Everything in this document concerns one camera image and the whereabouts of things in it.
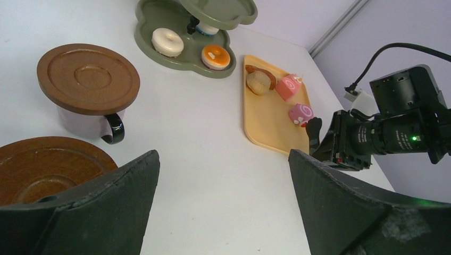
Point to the white glazed donut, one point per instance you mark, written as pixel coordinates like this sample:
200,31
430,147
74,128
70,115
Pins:
167,42

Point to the yellow serving tray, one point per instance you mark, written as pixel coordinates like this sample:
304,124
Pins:
267,122

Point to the pink strawberry cake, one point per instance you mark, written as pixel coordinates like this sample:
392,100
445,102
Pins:
297,78

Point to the brown saucer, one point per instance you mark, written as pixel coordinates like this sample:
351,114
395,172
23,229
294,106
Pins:
35,168

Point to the green three-tier dessert stand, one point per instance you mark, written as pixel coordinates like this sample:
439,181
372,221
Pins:
182,17

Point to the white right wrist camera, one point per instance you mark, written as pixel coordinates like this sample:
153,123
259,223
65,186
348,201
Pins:
363,102

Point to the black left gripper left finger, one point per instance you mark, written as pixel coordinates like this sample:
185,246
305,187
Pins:
107,215

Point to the pink swirl cake slice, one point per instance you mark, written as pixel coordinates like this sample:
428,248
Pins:
287,88

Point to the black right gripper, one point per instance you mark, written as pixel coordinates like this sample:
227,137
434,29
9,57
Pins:
350,142

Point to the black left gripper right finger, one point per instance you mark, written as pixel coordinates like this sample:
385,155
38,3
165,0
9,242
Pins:
344,215

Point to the beige round cookie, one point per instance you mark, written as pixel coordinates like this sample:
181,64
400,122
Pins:
258,82

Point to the orange glazed donut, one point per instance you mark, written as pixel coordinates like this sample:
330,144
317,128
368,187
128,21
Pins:
215,57

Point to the purple swirl cake slice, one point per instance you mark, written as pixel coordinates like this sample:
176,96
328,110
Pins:
300,114

